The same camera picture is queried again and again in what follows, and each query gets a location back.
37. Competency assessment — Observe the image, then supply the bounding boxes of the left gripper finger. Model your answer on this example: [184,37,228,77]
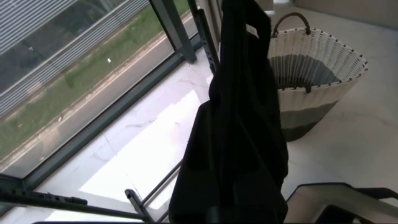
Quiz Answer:
[169,99,223,223]

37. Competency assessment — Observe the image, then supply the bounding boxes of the black garment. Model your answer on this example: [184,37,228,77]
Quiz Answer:
[186,0,290,223]

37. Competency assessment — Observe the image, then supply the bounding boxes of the white laundry basket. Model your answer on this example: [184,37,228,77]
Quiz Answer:
[267,12,369,142]

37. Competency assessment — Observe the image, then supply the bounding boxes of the black clothes rack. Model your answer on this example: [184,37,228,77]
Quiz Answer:
[0,0,220,223]

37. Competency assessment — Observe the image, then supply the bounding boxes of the beige curtain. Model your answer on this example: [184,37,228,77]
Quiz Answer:
[198,0,226,54]

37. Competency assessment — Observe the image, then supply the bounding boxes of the window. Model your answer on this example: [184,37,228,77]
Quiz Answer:
[0,0,203,218]

